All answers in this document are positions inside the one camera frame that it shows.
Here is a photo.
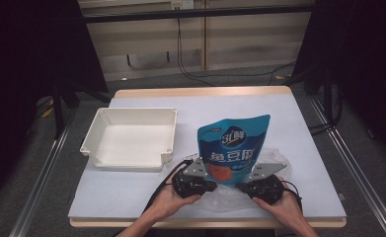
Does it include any aluminium floor rail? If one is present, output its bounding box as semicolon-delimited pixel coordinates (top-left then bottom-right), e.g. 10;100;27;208
308;96;386;237
8;108;77;237

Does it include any white wall socket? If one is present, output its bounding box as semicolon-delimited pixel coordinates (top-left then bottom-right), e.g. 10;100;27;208
170;0;195;10

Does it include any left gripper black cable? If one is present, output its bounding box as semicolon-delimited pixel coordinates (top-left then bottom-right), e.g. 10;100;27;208
142;158;194;215

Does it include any hanging black cable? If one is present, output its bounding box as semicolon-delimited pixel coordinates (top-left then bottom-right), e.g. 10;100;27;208
176;18;296;88

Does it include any person's right hand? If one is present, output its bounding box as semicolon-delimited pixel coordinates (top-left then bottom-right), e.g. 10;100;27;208
252;189;302;225

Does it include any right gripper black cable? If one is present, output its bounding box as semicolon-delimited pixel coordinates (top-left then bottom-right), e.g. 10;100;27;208
279;179;304;212

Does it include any black curtain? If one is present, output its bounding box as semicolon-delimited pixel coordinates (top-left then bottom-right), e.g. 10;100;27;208
0;0;109;206
291;0;386;163

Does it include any person's left hand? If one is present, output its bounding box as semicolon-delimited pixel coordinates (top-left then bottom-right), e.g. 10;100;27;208
150;180;202;220

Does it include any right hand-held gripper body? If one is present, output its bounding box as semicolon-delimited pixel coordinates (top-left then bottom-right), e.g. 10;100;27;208
248;161;287;205

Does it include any beige cabinet desk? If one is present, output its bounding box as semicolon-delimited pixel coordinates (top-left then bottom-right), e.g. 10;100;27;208
77;0;316;82

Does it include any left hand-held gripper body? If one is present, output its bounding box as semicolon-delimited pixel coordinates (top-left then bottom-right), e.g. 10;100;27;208
171;157;209;199

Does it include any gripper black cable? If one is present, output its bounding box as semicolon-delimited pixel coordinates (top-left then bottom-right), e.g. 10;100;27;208
279;179;304;212
142;158;194;215

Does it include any black metal stand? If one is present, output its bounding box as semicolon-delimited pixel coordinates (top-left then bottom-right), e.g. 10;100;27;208
323;65;344;130
51;78;80;140

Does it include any blue food pouch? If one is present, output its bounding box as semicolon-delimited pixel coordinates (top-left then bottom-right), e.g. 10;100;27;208
196;114;271;188

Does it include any white plastic tray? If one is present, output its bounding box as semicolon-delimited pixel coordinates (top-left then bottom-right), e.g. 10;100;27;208
79;107;179;173

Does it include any translucent white plastic bag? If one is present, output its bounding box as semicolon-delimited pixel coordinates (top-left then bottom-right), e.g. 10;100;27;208
167;147;293;213

